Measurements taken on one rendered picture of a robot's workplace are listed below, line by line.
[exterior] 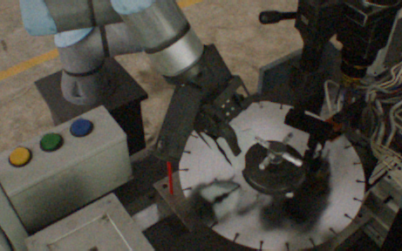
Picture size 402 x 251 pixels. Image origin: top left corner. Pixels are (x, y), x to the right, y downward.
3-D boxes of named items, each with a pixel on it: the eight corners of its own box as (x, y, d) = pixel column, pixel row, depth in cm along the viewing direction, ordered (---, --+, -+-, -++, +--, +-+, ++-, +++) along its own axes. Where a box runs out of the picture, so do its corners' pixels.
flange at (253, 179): (299, 199, 71) (303, 190, 69) (235, 184, 73) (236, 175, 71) (307, 150, 78) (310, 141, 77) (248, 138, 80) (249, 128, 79)
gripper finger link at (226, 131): (248, 152, 67) (221, 110, 62) (241, 159, 66) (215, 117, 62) (228, 146, 70) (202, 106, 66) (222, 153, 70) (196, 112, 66)
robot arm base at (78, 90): (54, 83, 122) (46, 56, 115) (100, 64, 128) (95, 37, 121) (75, 112, 114) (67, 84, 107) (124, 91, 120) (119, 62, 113)
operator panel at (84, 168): (23, 237, 88) (-1, 197, 77) (7, 201, 94) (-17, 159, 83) (134, 178, 99) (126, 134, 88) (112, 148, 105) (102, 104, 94)
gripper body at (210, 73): (257, 105, 67) (221, 41, 61) (222, 143, 64) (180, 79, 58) (226, 100, 73) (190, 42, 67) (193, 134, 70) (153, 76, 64)
